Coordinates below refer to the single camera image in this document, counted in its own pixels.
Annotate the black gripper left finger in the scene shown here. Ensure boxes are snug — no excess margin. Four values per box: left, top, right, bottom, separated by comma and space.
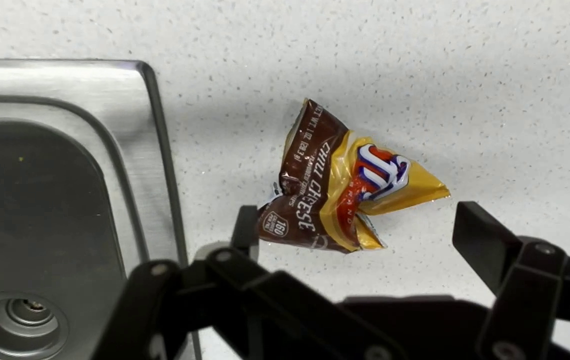
92, 204, 410, 360

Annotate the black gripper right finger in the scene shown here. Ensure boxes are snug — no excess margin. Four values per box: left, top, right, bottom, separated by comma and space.
452, 201, 570, 360

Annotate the brown yellow snack packet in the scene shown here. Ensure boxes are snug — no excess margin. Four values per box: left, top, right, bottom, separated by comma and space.
253, 98, 452, 256

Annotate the round steel sink drain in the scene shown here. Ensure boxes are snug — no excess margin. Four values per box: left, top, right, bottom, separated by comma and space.
0, 290, 70, 358

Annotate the stainless steel double sink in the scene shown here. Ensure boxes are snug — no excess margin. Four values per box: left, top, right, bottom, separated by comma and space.
0, 58, 201, 360

